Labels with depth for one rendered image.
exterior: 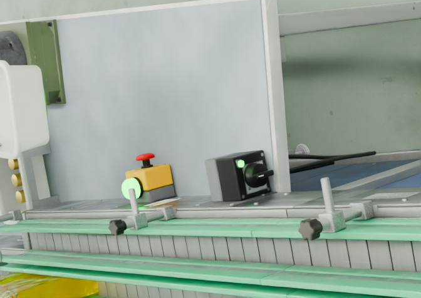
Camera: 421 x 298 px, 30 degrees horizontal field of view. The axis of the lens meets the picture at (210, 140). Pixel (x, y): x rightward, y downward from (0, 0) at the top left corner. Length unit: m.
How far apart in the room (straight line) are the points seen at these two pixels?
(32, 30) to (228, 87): 0.61
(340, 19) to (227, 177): 0.43
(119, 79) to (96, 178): 0.28
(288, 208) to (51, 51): 0.89
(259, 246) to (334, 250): 0.16
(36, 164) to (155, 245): 0.60
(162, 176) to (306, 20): 0.43
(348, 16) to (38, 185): 0.90
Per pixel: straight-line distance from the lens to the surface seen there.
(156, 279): 1.43
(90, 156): 1.91
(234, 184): 1.39
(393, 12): 1.76
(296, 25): 1.52
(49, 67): 1.94
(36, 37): 1.92
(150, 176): 1.62
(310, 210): 1.21
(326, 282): 1.12
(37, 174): 2.04
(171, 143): 1.64
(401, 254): 1.13
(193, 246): 1.44
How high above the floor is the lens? 1.75
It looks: 40 degrees down
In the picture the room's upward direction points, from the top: 103 degrees counter-clockwise
